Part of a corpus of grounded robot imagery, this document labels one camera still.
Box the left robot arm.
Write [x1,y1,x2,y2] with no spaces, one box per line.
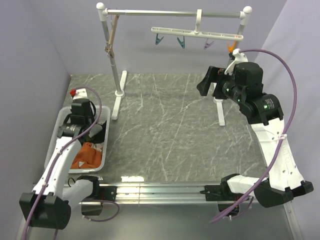
[19,98,101,230]

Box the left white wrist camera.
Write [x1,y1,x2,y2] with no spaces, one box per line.
[69,88,88,100]

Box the white clothes drying rack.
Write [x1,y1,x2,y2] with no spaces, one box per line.
[96,2,252,121]

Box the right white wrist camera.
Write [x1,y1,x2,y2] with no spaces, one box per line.
[224,48,248,75]

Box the aluminium mounting rail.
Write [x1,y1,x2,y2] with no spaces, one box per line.
[100,182,233,205]

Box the grey underwear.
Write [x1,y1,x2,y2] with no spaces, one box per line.
[88,122,106,139]

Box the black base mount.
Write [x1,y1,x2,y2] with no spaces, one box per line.
[80,185,118,218]
[199,183,243,212]

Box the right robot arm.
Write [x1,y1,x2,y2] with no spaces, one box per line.
[196,62,314,208]

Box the black underwear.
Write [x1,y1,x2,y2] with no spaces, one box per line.
[84,121,107,144]

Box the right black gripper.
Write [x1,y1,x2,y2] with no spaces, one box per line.
[196,65,245,104]

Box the orange garment in basket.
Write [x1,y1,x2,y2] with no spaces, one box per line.
[70,142,102,169]

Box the orange clothes peg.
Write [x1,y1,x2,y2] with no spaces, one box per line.
[227,41,237,53]

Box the teal clothes peg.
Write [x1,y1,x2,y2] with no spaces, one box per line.
[155,33,164,45]
[176,36,186,49]

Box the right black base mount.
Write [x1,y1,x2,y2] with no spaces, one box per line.
[199,183,243,212]

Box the white plastic clip hanger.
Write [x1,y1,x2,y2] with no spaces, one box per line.
[151,11,244,42]

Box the white plastic laundry basket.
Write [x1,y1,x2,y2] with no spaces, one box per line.
[44,105,111,174]

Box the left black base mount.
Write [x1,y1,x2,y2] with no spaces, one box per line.
[80,185,118,218]

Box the teal clothes peg right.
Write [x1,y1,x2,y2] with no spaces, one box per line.
[176,36,186,49]

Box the teal clothes peg left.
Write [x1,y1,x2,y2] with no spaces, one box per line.
[155,33,164,45]

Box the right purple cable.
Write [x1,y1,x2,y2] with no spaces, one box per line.
[208,48,298,225]

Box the purple clothes peg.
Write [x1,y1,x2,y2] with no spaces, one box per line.
[203,39,215,50]

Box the white pink garment in basket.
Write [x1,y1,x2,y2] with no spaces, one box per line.
[91,143,104,153]

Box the wooden clip hanger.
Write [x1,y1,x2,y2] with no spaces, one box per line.
[104,14,120,57]

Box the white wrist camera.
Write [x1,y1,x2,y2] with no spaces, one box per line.
[224,48,248,75]
[69,88,88,100]

